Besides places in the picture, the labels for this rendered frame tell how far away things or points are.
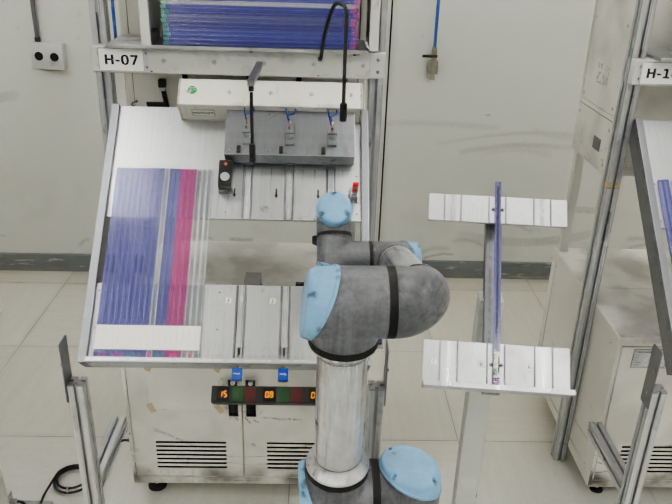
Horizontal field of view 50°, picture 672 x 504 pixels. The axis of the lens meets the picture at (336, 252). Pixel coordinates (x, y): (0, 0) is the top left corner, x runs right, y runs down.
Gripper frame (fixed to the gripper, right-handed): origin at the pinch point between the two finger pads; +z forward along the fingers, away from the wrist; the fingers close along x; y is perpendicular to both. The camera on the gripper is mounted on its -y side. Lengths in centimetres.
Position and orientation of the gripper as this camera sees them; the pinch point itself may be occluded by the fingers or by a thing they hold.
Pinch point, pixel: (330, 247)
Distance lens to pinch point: 182.0
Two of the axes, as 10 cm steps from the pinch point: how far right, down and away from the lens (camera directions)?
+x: -10.0, -0.2, -0.3
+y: 0.1, -9.8, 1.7
